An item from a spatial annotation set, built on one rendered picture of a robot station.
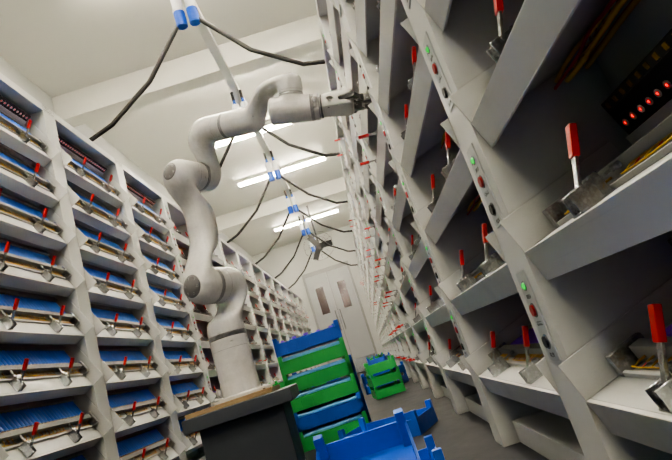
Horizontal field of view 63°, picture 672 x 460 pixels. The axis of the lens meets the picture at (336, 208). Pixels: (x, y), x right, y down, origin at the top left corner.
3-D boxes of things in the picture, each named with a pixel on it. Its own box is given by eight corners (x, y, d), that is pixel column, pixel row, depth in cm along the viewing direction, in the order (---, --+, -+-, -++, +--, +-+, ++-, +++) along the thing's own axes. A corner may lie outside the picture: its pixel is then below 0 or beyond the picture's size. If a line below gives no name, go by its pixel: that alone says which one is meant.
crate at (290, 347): (276, 357, 239) (271, 339, 241) (279, 358, 258) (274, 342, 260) (342, 336, 243) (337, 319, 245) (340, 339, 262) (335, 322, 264)
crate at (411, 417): (343, 454, 192) (336, 431, 194) (366, 439, 210) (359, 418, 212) (421, 435, 181) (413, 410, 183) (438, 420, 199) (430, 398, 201)
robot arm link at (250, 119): (231, 93, 190) (306, 73, 175) (236, 139, 189) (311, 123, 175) (214, 89, 182) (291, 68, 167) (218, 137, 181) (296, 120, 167)
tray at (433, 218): (478, 170, 84) (423, 103, 88) (435, 244, 143) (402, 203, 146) (581, 96, 86) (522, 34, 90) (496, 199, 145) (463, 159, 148)
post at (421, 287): (458, 414, 197) (316, 10, 243) (455, 411, 206) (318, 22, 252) (511, 397, 198) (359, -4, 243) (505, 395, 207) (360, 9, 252)
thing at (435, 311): (456, 317, 147) (424, 276, 150) (432, 327, 206) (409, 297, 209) (515, 273, 149) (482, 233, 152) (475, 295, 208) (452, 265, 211)
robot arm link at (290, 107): (310, 95, 177) (313, 123, 176) (270, 99, 177) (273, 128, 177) (308, 88, 168) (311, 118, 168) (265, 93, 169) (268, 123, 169)
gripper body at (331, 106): (315, 88, 168) (352, 84, 168) (318, 103, 178) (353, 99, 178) (317, 111, 166) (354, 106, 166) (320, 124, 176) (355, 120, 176)
